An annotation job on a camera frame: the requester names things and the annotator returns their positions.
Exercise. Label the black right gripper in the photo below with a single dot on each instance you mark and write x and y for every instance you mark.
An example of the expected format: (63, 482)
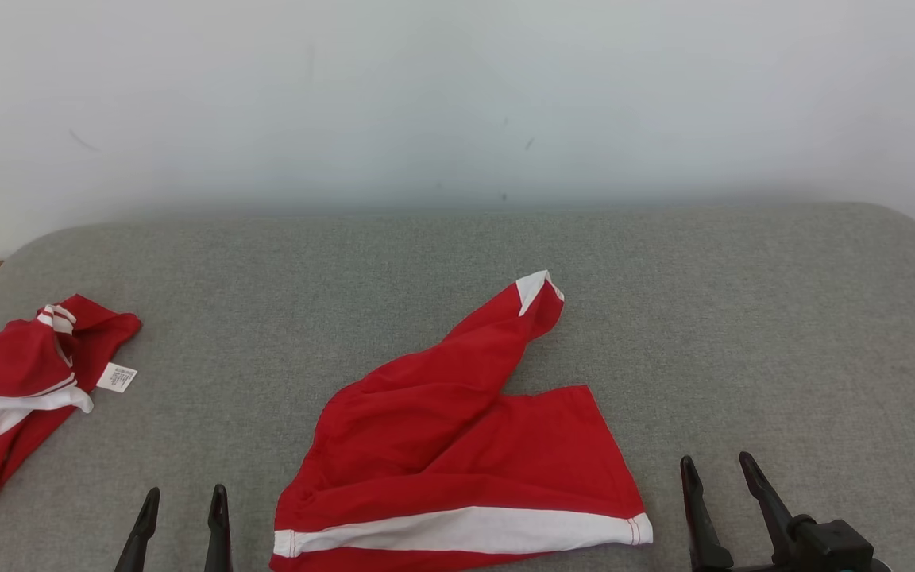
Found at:
(767, 569)

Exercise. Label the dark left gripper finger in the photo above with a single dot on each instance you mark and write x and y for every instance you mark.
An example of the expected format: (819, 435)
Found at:
(141, 540)
(218, 540)

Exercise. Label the red jersey with white sleeves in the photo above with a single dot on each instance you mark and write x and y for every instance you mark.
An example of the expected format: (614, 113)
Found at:
(5, 365)

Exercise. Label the red shorts with white band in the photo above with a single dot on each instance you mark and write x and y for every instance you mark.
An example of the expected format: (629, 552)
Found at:
(457, 445)

